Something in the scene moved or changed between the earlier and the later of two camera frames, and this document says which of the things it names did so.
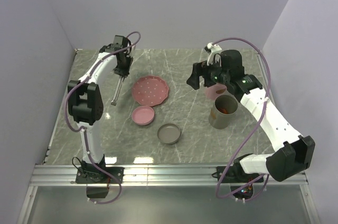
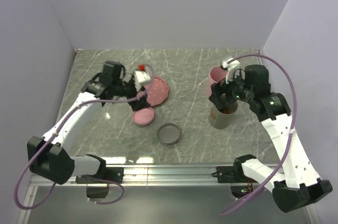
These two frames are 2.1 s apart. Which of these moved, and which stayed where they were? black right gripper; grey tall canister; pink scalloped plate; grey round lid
Moved: black right gripper
Stayed: grey tall canister; pink scalloped plate; grey round lid
